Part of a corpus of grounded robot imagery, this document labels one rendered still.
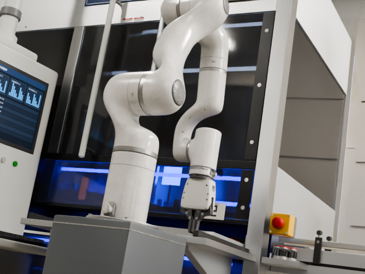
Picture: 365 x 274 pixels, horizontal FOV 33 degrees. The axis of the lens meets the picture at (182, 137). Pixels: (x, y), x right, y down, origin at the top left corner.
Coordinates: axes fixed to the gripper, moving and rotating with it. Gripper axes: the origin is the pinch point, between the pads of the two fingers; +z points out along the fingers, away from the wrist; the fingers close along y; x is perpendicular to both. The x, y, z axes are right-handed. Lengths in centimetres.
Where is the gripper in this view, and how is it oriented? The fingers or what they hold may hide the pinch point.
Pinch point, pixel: (193, 226)
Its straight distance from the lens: 193.8
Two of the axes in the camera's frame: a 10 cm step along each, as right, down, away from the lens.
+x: -4.5, -3.1, -8.4
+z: -1.6, 9.5, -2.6
